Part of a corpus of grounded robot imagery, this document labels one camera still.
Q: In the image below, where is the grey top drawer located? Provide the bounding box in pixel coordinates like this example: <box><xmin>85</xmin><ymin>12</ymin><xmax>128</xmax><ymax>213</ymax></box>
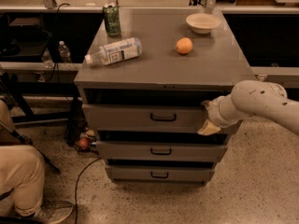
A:
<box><xmin>82</xmin><ymin>104</ymin><xmax>207</xmax><ymax>133</ymax></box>

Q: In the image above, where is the grey drawer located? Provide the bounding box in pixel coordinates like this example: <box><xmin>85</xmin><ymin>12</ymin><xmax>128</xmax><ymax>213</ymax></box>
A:
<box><xmin>96</xmin><ymin>142</ymin><xmax>227</xmax><ymax>162</ymax></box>
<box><xmin>106</xmin><ymin>165</ymin><xmax>214</xmax><ymax>183</ymax></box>
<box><xmin>82</xmin><ymin>104</ymin><xmax>207</xmax><ymax>133</ymax></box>

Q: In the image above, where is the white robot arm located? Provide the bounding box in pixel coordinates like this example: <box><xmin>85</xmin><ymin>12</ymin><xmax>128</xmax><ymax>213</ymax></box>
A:
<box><xmin>197</xmin><ymin>80</ymin><xmax>299</xmax><ymax>135</ymax></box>

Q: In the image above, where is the grey metal drawer cabinet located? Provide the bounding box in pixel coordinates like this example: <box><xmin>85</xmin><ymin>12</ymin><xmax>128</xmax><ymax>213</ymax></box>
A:
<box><xmin>74</xmin><ymin>7</ymin><xmax>262</xmax><ymax>187</ymax></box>

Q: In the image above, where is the grey bottom drawer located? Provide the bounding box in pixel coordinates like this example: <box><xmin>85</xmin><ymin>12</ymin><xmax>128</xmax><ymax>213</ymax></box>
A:
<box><xmin>106</xmin><ymin>165</ymin><xmax>214</xmax><ymax>183</ymax></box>

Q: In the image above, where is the grey middle drawer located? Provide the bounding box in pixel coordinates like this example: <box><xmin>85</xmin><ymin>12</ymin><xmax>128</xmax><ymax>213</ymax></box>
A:
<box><xmin>96</xmin><ymin>142</ymin><xmax>227</xmax><ymax>162</ymax></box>

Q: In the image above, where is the orange fruit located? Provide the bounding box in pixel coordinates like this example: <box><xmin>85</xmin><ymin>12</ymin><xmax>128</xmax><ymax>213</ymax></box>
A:
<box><xmin>176</xmin><ymin>37</ymin><xmax>192</xmax><ymax>55</ymax></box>

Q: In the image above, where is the white bowl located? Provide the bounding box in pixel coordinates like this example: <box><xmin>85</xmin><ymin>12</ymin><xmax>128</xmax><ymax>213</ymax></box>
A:
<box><xmin>186</xmin><ymin>13</ymin><xmax>221</xmax><ymax>35</ymax></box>

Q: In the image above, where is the clear plastic water bottle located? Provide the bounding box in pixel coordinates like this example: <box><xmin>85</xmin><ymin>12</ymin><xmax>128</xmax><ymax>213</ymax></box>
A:
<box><xmin>85</xmin><ymin>37</ymin><xmax>142</xmax><ymax>65</ymax></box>

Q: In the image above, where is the red apple on floor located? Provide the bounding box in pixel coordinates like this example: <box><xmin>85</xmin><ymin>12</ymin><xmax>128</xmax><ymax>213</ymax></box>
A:
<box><xmin>78</xmin><ymin>137</ymin><xmax>90</xmax><ymax>150</ymax></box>

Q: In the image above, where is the green soda can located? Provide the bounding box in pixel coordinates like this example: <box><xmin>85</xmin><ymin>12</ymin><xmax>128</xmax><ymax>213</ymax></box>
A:
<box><xmin>103</xmin><ymin>3</ymin><xmax>121</xmax><ymax>36</ymax></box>

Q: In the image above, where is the small background water bottle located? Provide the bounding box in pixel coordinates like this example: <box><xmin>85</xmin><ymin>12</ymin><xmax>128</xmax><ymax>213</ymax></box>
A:
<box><xmin>58</xmin><ymin>41</ymin><xmax>72</xmax><ymax>63</ymax></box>

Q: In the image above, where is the grey sneaker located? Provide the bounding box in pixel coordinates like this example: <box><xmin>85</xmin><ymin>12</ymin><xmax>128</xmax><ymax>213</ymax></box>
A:
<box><xmin>32</xmin><ymin>201</ymin><xmax>73</xmax><ymax>224</ymax></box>

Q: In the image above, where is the black tripod leg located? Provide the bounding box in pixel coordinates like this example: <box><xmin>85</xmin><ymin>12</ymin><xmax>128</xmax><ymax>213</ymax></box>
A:
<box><xmin>0</xmin><ymin>121</ymin><xmax>61</xmax><ymax>174</ymax></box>

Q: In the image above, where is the person's leg in khaki trousers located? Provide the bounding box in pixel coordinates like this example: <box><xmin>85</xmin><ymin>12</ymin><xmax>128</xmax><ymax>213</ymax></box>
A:
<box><xmin>0</xmin><ymin>99</ymin><xmax>47</xmax><ymax>217</ymax></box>

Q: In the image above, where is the black floor cable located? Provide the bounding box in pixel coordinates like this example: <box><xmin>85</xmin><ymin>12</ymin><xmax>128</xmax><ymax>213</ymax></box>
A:
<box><xmin>73</xmin><ymin>157</ymin><xmax>103</xmax><ymax>224</ymax></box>

